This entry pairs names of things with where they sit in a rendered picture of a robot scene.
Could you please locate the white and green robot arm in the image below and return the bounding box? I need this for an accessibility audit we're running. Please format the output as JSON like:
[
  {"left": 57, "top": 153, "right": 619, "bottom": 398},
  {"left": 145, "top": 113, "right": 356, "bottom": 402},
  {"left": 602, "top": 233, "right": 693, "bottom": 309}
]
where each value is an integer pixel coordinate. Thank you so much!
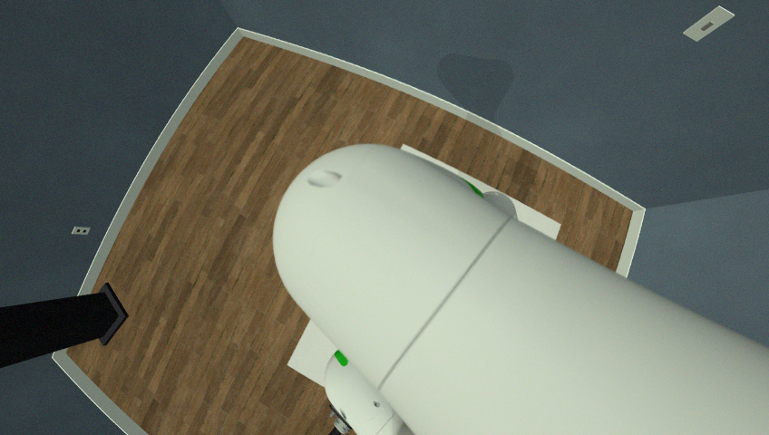
[{"left": 273, "top": 144, "right": 769, "bottom": 435}]

